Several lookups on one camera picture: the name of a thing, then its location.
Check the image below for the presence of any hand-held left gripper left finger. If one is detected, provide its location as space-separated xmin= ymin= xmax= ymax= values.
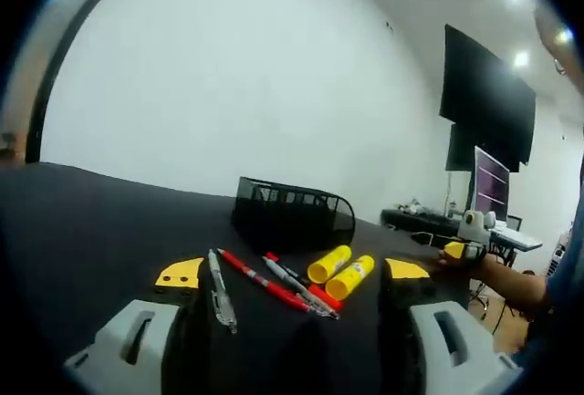
xmin=62 ymin=256 xmax=212 ymax=395

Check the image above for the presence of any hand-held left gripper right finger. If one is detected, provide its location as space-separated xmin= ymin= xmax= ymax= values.
xmin=381 ymin=256 xmax=524 ymax=395

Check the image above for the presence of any clear grey pen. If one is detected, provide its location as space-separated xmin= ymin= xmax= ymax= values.
xmin=207 ymin=248 xmax=239 ymax=336

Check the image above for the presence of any yellow glue stick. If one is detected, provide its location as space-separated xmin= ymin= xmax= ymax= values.
xmin=306 ymin=244 xmax=353 ymax=284
xmin=324 ymin=255 xmax=377 ymax=302

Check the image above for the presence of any red highlighter pen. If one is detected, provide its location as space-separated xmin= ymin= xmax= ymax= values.
xmin=308 ymin=283 xmax=345 ymax=311

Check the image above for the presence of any black marker pen red cap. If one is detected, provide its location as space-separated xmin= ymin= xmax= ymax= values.
xmin=266 ymin=252 xmax=308 ymax=285

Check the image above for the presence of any grey pen with black grip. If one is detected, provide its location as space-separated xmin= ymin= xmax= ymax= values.
xmin=262 ymin=255 xmax=340 ymax=321

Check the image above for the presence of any black mesh holder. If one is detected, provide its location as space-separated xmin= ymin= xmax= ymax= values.
xmin=231 ymin=176 xmax=357 ymax=251

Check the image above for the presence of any person's right hand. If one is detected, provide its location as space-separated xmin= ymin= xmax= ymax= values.
xmin=436 ymin=243 xmax=490 ymax=274

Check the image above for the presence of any computer monitor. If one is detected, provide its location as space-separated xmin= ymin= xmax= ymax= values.
xmin=473 ymin=145 xmax=512 ymax=223

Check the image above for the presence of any white laptop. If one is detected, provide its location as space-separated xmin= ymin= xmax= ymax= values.
xmin=490 ymin=224 xmax=545 ymax=251

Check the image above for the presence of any black background desk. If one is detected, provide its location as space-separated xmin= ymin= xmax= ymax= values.
xmin=380 ymin=207 xmax=519 ymax=268

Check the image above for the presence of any black tablecloth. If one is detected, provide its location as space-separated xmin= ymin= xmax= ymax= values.
xmin=0 ymin=161 xmax=474 ymax=395

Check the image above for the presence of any small black wall panel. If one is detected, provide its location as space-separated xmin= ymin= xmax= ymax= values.
xmin=445 ymin=123 xmax=522 ymax=174

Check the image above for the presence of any large black wall screen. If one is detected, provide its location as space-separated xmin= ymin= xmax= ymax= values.
xmin=439 ymin=24 xmax=537 ymax=167

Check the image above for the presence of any dark door frame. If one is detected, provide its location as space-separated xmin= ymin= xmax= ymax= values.
xmin=24 ymin=0 xmax=143 ymax=166

